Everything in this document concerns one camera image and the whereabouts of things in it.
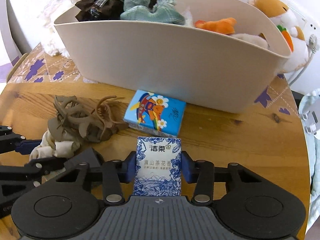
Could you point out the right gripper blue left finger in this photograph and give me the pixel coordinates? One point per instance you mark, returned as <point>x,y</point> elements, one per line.
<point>130,162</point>

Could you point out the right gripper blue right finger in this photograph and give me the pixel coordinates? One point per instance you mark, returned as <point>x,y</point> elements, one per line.
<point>187,166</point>

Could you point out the blue white tissue pack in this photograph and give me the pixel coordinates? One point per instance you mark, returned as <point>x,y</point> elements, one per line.
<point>158,167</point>

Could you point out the cream scrunchie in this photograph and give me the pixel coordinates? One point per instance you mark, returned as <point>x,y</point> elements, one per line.
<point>51,147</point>

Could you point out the black small box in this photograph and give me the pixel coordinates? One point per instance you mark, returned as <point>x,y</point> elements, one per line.
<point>89,156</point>

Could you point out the blue cartoon tissue pack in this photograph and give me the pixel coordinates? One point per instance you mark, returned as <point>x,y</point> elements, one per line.
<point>155,114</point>

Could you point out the brown thin hair claw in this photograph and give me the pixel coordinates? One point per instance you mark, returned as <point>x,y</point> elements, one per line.
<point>103,112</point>

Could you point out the taupe hair claw clip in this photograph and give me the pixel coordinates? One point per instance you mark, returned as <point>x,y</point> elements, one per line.
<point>72,116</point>

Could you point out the orange plush carrot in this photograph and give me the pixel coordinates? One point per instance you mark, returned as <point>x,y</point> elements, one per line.
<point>222,26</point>

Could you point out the green scrunchie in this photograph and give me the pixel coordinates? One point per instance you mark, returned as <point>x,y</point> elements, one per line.
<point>161,11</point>

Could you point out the brown plaid scrunchie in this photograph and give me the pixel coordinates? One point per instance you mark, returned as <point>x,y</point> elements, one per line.
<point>98,10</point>

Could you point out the beige plastic storage bin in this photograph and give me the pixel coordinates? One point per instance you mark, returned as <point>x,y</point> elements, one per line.
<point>193,65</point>

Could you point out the white phone stand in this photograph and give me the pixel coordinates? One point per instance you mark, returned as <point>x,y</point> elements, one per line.
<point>310,120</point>

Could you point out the light blue folded blanket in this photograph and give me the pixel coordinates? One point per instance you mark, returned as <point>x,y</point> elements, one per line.
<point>311,102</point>

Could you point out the lavender board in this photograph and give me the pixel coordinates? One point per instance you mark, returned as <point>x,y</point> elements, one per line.
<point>13,41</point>

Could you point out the orange white hamster plush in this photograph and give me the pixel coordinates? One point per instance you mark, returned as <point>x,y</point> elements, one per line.
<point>285,20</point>

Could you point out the white plush lamb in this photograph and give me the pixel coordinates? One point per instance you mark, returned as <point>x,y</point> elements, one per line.
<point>50,39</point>

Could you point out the white wall socket plate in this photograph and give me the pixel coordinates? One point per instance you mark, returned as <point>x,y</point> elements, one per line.
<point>308,26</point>

